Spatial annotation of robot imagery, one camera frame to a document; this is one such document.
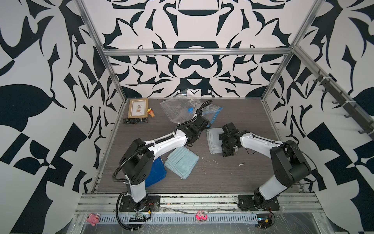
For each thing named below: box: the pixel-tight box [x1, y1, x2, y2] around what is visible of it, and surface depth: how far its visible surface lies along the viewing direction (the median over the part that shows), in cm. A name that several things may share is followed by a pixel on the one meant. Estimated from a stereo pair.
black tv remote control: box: [122, 117, 149, 125], surface depth 107 cm
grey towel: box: [205, 127, 225, 155], surface depth 96 cm
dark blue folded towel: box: [145, 156, 168, 188], surface depth 84 cm
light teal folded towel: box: [164, 145, 200, 180], surface depth 88 cm
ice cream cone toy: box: [146, 107, 156, 118], surface depth 110 cm
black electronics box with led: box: [256, 213, 273, 229], surface depth 73 cm
